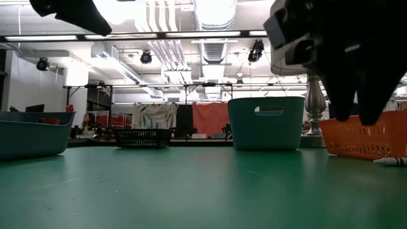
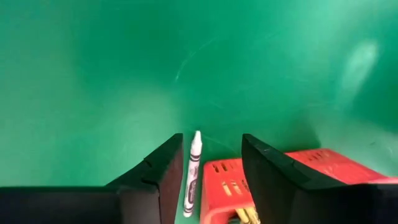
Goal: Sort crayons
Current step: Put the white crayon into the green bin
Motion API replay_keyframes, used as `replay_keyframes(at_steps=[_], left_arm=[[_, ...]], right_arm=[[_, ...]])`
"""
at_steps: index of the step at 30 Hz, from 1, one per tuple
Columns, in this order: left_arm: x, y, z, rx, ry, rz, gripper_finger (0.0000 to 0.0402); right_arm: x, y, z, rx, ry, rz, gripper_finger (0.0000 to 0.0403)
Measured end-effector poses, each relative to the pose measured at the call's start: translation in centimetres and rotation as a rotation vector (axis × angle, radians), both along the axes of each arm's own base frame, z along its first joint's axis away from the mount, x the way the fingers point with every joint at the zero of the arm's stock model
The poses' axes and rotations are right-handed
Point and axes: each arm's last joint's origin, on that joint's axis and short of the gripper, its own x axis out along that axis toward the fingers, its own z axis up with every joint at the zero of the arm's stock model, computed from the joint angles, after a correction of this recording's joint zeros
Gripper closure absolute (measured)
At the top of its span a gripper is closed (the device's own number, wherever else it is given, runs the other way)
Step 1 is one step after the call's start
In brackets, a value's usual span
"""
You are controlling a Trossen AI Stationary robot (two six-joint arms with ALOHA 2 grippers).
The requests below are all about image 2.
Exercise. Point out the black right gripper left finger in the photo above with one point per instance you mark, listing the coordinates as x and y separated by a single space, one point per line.
168 168

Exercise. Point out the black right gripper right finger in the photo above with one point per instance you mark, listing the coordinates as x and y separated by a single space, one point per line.
267 174

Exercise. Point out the orange mesh basket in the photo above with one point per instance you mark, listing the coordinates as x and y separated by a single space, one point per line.
224 199

